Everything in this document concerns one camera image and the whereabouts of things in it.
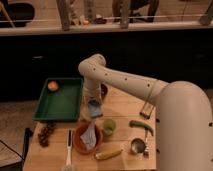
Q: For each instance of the metal fork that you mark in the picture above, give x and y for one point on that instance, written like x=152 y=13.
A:
x=146 y=151

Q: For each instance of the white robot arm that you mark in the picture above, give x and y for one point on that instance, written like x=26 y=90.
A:
x=184 y=126

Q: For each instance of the orange fruit in tray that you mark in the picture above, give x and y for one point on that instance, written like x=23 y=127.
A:
x=53 y=86

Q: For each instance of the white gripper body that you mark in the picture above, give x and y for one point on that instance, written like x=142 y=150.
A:
x=92 y=90

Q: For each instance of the black office chair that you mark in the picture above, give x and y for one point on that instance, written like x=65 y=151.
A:
x=20 y=13

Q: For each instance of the metal measuring cup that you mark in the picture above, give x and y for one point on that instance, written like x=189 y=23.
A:
x=137 y=146

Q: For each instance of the blue sponge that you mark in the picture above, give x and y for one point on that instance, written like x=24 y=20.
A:
x=94 y=109

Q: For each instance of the green plastic tray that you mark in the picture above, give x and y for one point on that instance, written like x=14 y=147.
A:
x=62 y=105

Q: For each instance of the bunch of dark grapes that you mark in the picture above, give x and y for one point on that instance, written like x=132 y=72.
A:
x=44 y=134

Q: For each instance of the white handled brush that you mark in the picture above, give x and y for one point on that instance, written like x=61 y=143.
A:
x=68 y=165

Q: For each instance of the small brown block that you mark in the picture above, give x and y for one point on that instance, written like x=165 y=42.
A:
x=146 y=110

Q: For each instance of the green cup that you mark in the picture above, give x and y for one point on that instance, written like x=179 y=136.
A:
x=108 y=127

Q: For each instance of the orange bowl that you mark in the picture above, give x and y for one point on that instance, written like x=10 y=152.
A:
x=77 y=142

